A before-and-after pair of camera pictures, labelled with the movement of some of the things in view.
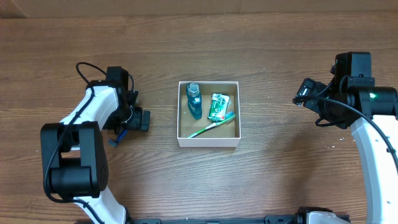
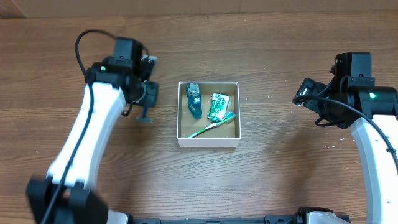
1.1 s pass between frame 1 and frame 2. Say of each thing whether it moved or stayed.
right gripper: stayed
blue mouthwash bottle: stayed
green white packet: stayed
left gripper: moved
